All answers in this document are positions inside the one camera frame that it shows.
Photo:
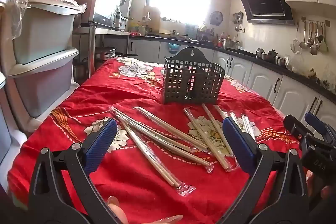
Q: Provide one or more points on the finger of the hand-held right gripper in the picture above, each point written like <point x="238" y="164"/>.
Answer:
<point x="315" y="121"/>
<point x="294" y="125"/>

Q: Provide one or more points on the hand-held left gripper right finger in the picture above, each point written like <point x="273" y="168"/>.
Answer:
<point x="239" y="145"/>

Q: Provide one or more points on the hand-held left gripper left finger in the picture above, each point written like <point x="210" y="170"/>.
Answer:
<point x="101" y="145"/>

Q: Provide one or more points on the dark grey utensil basket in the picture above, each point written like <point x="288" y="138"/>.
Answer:
<point x="194" y="82"/>

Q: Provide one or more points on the row of hanging kitchen utensils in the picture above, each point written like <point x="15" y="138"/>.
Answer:
<point x="312" y="40"/>

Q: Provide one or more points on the person's right hand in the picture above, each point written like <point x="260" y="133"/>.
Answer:
<point x="329" y="192"/>

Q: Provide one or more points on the person's left hand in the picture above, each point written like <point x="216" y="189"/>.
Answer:
<point x="118" y="213"/>

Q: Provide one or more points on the clear plastic bag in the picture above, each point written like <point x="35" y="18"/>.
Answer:
<point x="299" y="64"/>

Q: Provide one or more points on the red floral tablecloth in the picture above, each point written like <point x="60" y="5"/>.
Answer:
<point x="131" y="87"/>

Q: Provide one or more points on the steel bowl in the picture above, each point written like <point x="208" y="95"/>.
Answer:
<point x="281" y="61"/>

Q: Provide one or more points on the small steel lidded pot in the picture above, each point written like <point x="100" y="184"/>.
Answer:
<point x="80" y="70"/>

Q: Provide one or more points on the small steel kettle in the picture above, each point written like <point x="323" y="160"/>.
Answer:
<point x="260" y="53"/>

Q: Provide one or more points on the black kitchen countertop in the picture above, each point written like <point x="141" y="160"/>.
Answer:
<point x="244" y="54"/>

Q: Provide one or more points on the stacked steel pots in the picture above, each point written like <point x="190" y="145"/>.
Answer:
<point x="105" y="53"/>

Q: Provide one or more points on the black frying pan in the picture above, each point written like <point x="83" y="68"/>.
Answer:
<point x="127" y="55"/>

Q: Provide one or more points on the large steel stockpot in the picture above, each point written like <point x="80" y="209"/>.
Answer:
<point x="230" y="44"/>

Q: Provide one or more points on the steel kitchen shelf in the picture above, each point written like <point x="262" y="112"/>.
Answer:
<point x="110" y="32"/>

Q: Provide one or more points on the small hanging utensil rack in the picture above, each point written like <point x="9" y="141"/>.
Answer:
<point x="237" y="20"/>

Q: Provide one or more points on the dark bottle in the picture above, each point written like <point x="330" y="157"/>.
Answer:
<point x="117" y="18"/>

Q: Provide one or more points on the small round fan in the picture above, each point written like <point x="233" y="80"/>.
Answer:
<point x="216" y="18"/>

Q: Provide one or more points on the wooden cutting board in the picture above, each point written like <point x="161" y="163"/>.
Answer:
<point x="151" y="19"/>

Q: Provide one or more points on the clear plastic bin liner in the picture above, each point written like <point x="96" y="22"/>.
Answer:
<point x="15" y="19"/>

